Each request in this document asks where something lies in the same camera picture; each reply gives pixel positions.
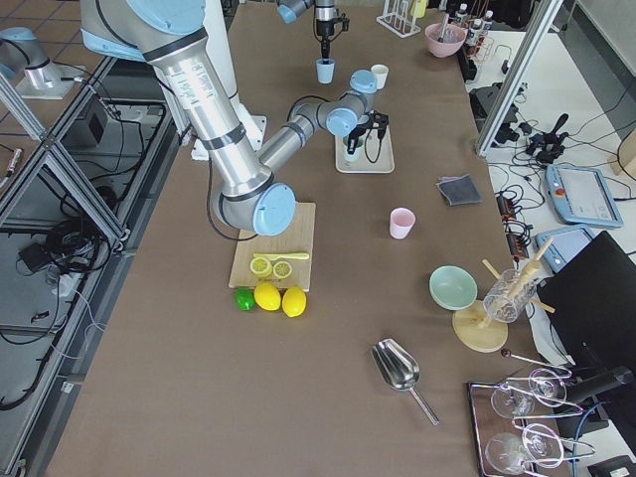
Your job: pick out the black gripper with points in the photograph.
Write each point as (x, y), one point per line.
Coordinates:
(324, 28)
(358, 131)

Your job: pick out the blue plastic cup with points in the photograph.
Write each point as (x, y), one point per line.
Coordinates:
(325, 70)

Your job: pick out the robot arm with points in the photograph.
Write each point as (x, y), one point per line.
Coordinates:
(171, 37)
(290, 10)

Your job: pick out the cream rabbit tray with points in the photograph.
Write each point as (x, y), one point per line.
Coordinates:
(373, 156)

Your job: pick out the cream plastic cup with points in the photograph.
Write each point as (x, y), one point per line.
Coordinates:
(381, 73)

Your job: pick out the yellow-green plastic cup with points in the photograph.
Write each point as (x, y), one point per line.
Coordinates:
(418, 8)

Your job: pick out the pink plastic cup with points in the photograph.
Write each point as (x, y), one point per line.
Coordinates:
(402, 221)

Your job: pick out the metal muddler in bowl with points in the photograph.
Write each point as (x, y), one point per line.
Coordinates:
(442, 28)

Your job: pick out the pink ribbed bowl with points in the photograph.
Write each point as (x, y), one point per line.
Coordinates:
(447, 44)

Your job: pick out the grey folded cloth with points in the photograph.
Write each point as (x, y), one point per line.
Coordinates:
(458, 190)

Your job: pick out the wooden cutting board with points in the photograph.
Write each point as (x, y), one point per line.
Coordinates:
(298, 237)

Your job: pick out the yellow plastic knife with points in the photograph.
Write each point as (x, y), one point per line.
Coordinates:
(279, 256)

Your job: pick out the lemon half lower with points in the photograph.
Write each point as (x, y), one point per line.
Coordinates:
(282, 269)

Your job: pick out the lemon half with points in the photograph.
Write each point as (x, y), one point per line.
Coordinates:
(260, 267)
(282, 269)

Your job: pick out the green bowl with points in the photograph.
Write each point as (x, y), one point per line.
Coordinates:
(452, 287)

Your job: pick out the lemon half upper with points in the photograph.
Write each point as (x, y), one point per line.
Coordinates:
(260, 267)

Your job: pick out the whole yellow lemon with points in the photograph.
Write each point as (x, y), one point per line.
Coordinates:
(267, 296)

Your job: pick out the blue teach pendant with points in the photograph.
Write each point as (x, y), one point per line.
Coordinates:
(581, 196)
(567, 243)

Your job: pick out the clear glass on stand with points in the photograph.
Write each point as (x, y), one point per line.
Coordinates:
(507, 299)

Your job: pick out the green lime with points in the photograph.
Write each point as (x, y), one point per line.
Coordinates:
(244, 299)

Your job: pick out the wooden glass stand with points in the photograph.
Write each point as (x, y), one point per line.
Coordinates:
(483, 326)

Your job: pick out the metal ice scoop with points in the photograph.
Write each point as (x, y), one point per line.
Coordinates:
(400, 371)

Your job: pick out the wine glass far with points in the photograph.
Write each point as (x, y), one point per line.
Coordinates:
(518, 396)

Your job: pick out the wine glass near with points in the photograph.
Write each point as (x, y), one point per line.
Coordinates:
(536, 448)

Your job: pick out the white wire cup rack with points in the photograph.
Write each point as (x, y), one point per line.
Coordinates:
(396, 18)

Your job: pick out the aluminium frame post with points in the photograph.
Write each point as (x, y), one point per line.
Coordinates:
(537, 28)

